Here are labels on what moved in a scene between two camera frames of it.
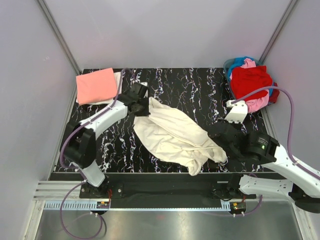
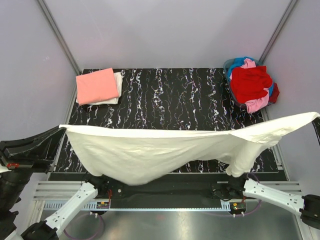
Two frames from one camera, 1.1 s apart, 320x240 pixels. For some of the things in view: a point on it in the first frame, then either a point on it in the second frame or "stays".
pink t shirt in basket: [256, 104] stays
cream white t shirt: [176, 138] → [130, 156]
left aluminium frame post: [77, 68] stays
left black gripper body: [143, 109] → [13, 163]
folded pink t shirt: [96, 86] stays
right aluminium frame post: [277, 32] stays
